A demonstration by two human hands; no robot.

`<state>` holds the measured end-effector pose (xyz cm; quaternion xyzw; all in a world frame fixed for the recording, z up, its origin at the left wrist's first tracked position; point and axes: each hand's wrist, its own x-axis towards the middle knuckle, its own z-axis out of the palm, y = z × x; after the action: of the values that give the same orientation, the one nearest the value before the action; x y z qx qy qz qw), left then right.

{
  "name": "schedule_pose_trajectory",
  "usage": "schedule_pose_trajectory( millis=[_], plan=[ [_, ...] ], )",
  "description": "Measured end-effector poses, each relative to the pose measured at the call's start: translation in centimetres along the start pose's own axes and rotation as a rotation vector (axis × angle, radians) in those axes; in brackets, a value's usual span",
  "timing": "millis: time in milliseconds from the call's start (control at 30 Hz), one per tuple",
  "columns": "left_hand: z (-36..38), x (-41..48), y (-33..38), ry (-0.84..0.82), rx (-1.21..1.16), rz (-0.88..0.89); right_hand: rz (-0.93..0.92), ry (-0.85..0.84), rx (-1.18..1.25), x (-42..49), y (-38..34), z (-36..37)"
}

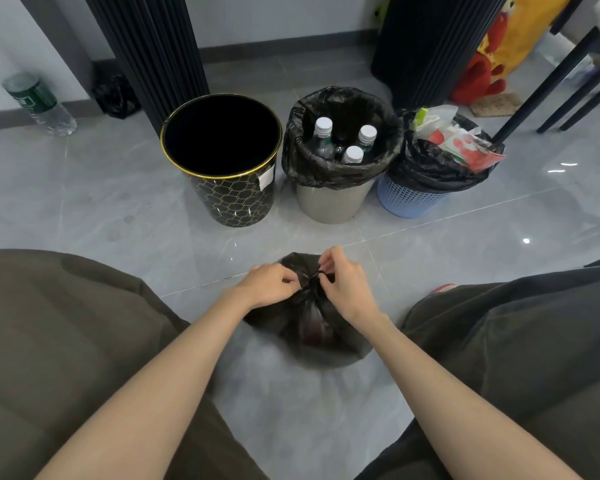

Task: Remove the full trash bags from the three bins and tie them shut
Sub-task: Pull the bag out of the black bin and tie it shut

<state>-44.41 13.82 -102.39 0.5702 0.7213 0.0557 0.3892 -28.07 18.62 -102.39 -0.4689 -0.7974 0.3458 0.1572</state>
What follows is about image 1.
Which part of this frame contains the person's right leg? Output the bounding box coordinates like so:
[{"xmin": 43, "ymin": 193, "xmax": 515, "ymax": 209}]
[{"xmin": 355, "ymin": 264, "xmax": 600, "ymax": 480}]

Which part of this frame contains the person's left forearm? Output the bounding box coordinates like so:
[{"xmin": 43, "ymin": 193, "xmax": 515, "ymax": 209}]
[{"xmin": 35, "ymin": 287, "xmax": 256, "ymax": 480}]

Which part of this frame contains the white green plastic packaging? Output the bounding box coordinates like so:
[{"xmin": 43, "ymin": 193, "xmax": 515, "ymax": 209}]
[{"xmin": 412, "ymin": 104, "xmax": 459, "ymax": 135}]

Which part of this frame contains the large clear water bottle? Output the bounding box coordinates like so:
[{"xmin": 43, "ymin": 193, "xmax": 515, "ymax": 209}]
[{"xmin": 0, "ymin": 4, "xmax": 79, "ymax": 138}]

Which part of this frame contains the black bin with gold rim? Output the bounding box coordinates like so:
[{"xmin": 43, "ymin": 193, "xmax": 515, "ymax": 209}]
[{"xmin": 159, "ymin": 93, "xmax": 284, "ymax": 228}]

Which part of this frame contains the red white snack wrapper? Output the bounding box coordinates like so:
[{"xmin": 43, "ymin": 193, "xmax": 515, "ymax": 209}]
[{"xmin": 426, "ymin": 125, "xmax": 506, "ymax": 174}]

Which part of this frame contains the person's leg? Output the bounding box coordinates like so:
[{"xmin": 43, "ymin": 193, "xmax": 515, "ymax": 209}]
[
  {"xmin": 355, "ymin": 264, "xmax": 600, "ymax": 480},
  {"xmin": 0, "ymin": 249, "xmax": 271, "ymax": 480}
]

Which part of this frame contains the beige plastic bin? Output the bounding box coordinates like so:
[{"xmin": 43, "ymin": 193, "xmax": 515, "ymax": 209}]
[{"xmin": 295, "ymin": 178, "xmax": 377, "ymax": 225}]

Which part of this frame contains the person's right hand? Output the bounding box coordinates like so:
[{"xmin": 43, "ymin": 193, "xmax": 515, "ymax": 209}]
[{"xmin": 317, "ymin": 245, "xmax": 383, "ymax": 335}]

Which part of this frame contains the blue mesh plastic bin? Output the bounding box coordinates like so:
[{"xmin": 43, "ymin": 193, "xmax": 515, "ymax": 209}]
[{"xmin": 377, "ymin": 173, "xmax": 449, "ymax": 219}]

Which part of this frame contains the person's left hand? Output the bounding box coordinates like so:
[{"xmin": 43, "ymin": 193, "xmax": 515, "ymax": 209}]
[{"xmin": 232, "ymin": 263, "xmax": 303, "ymax": 311}]

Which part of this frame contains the small crumpled black bag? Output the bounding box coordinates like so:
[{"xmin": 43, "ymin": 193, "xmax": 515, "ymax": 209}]
[{"xmin": 91, "ymin": 74, "xmax": 142, "ymax": 121}]

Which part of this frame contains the red plush toy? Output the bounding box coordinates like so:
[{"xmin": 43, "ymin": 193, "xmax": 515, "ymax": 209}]
[{"xmin": 449, "ymin": 12, "xmax": 509, "ymax": 107}]

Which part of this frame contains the black garbage bag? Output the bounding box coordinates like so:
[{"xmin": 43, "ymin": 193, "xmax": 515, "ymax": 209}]
[
  {"xmin": 281, "ymin": 85, "xmax": 406, "ymax": 191},
  {"xmin": 385, "ymin": 108, "xmax": 506, "ymax": 195},
  {"xmin": 242, "ymin": 252, "xmax": 376, "ymax": 369}
]

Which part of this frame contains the cream cushioned chair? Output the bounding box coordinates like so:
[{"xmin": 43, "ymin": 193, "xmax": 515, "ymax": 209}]
[{"xmin": 491, "ymin": 0, "xmax": 600, "ymax": 268}]

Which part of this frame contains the yellow plush toy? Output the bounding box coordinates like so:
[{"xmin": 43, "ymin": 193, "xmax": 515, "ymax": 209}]
[{"xmin": 479, "ymin": 0, "xmax": 576, "ymax": 78}]

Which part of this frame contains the person's left leg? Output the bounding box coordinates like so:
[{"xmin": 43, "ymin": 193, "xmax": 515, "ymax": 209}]
[{"xmin": 0, "ymin": 249, "xmax": 271, "ymax": 480}]

